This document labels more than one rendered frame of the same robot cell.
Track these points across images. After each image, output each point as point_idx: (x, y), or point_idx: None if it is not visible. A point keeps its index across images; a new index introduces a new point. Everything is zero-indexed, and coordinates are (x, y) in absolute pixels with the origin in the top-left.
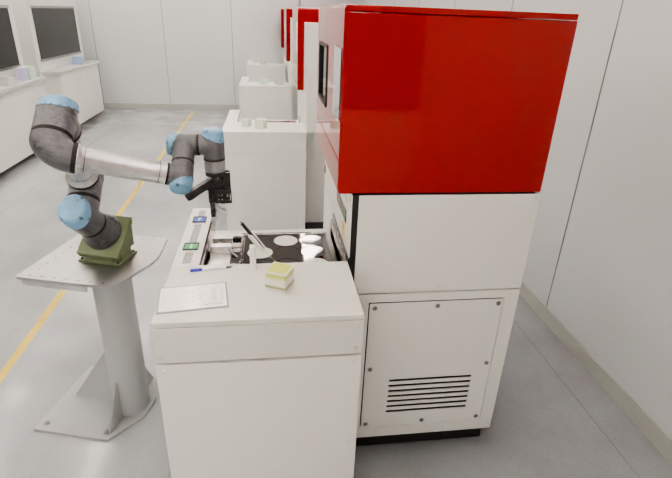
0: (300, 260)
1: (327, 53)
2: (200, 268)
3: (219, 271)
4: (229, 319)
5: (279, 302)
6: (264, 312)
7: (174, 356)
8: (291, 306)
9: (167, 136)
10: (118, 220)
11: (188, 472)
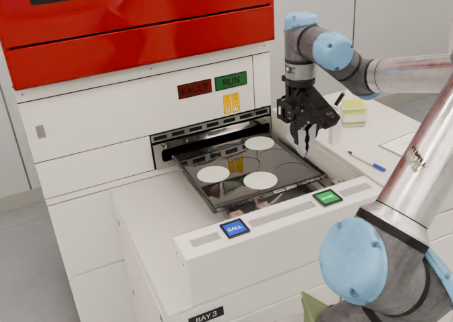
0: (259, 151)
1: None
2: (375, 164)
3: (363, 156)
4: None
5: (376, 116)
6: (398, 117)
7: None
8: (375, 110)
9: (344, 37)
10: (319, 313)
11: None
